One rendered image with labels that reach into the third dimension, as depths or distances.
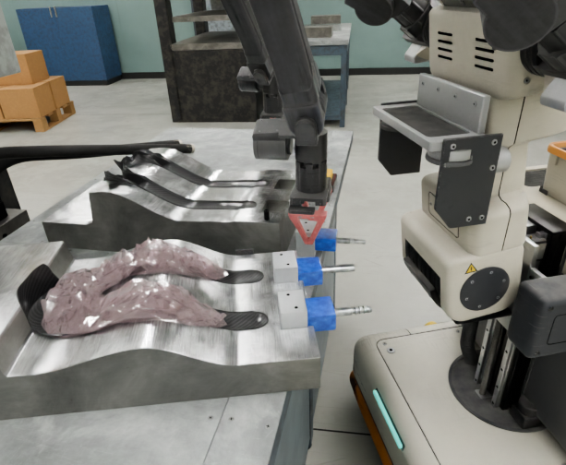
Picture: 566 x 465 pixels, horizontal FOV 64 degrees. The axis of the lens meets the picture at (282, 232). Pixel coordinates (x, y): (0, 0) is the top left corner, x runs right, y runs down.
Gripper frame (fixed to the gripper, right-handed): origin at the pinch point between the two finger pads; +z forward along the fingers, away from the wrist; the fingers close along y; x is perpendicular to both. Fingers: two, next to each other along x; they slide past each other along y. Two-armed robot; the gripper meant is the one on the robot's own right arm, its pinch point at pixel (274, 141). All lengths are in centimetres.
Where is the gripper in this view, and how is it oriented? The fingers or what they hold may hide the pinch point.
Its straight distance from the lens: 139.5
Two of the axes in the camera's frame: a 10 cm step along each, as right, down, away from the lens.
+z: 0.3, 8.7, 4.8
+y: -1.2, 4.8, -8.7
